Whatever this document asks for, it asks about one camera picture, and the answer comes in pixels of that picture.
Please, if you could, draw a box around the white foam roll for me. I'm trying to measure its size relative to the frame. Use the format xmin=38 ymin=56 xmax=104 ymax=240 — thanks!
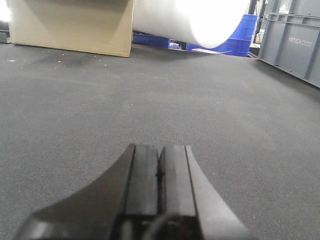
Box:
xmin=132 ymin=0 xmax=250 ymax=49

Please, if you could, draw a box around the blue plastic bins stack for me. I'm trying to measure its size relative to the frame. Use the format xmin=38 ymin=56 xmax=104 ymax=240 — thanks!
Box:
xmin=132 ymin=14 xmax=258 ymax=57

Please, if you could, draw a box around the grey plastic crate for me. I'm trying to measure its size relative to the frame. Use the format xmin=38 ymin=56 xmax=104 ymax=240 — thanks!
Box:
xmin=258 ymin=0 xmax=320 ymax=87

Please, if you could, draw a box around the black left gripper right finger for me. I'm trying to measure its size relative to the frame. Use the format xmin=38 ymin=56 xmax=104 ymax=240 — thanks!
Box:
xmin=144 ymin=145 xmax=253 ymax=240

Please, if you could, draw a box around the dark grey table mat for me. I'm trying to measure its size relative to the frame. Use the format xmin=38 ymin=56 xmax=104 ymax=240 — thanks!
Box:
xmin=0 ymin=44 xmax=320 ymax=240

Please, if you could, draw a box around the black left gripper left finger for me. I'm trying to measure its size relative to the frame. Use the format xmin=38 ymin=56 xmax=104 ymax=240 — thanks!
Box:
xmin=14 ymin=144 xmax=159 ymax=240

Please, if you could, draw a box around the cardboard box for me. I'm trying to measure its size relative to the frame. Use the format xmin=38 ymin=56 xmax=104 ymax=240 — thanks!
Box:
xmin=7 ymin=0 xmax=134 ymax=58

